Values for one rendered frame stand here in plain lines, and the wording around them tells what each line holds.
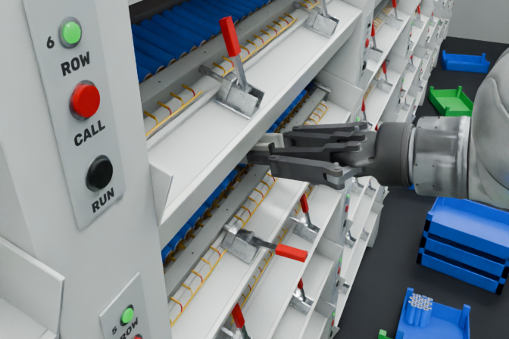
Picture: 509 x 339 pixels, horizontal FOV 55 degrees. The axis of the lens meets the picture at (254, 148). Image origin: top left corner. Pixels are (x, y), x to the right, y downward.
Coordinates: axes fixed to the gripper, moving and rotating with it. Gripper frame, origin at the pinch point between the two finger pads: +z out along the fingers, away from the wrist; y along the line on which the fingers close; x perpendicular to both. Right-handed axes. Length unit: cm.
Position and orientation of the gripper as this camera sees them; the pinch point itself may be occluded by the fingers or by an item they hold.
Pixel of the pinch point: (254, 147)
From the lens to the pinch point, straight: 64.3
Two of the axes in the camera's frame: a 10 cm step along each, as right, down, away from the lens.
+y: -4.1, 4.7, -7.8
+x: 1.8, 8.8, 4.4
